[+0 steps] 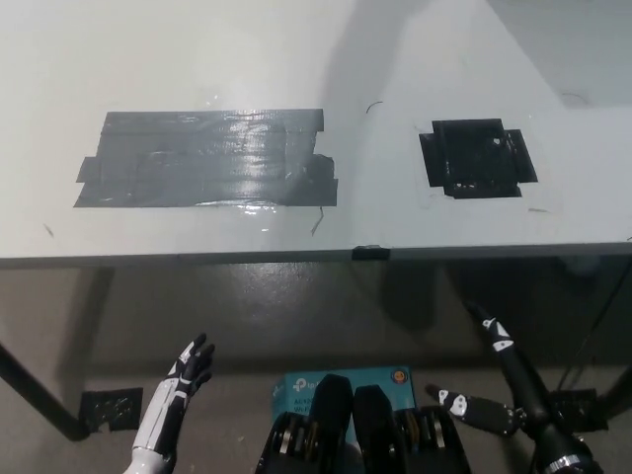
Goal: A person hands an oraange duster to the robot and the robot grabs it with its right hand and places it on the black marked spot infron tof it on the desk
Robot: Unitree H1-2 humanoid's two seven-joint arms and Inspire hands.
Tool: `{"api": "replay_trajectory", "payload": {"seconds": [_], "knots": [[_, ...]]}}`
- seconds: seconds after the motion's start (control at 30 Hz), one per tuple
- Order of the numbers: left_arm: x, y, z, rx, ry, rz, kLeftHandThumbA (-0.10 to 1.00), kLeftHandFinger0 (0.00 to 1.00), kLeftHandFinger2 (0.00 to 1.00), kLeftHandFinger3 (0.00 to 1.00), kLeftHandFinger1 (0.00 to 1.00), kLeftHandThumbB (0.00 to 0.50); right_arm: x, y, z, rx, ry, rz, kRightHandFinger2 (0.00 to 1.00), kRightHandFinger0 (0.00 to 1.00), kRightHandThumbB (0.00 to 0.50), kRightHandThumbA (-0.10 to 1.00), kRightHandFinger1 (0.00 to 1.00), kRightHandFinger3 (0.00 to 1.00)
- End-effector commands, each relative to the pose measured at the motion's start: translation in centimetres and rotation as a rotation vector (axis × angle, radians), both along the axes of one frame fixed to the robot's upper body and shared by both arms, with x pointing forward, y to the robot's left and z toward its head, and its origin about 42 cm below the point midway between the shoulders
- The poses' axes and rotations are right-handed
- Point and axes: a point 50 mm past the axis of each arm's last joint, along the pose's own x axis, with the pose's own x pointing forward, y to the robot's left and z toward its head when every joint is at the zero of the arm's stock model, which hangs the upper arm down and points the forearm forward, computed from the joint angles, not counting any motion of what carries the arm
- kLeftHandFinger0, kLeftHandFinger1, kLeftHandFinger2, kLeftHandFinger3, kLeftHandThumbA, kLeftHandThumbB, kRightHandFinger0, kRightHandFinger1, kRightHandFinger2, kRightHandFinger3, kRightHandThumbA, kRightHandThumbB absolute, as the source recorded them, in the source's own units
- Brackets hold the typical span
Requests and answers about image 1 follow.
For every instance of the teal router cardboard box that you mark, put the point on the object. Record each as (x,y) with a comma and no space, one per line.
(301,390)

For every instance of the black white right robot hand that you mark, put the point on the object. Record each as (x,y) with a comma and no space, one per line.
(530,400)

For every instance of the black metal table leg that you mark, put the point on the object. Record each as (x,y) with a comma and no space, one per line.
(617,390)
(39,390)

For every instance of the large grey tape patch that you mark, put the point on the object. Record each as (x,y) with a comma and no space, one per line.
(197,158)

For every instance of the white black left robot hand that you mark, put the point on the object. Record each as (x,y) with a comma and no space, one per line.
(163,405)

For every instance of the black tape square mark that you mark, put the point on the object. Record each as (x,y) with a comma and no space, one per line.
(476,158)

